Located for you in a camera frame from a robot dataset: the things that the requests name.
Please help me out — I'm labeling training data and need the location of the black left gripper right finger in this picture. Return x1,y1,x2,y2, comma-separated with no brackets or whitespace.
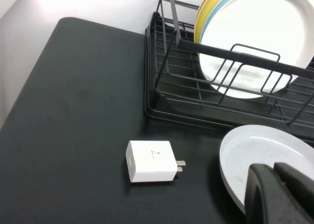
273,162,314,210

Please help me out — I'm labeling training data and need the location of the cream white round plate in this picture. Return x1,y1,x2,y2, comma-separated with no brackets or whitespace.
198,0,314,100

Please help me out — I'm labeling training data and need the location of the white usb wall charger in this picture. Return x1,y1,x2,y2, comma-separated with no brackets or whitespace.
126,140,186,184

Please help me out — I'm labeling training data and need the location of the yellow round plate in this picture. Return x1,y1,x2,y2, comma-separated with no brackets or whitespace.
193,0,237,45

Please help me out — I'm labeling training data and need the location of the black wire dish rack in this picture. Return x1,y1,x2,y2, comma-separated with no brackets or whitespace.
152,0,314,127

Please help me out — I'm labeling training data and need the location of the light blue round plate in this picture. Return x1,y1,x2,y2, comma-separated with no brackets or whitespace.
199,0,305,45

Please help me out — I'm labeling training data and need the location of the grey round plate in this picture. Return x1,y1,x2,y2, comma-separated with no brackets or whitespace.
219,124,314,214

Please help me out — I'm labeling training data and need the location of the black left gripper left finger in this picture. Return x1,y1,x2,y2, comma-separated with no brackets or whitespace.
244,163,314,224

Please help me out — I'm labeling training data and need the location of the black rack drip tray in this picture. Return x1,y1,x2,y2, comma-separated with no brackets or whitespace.
143,11,314,146

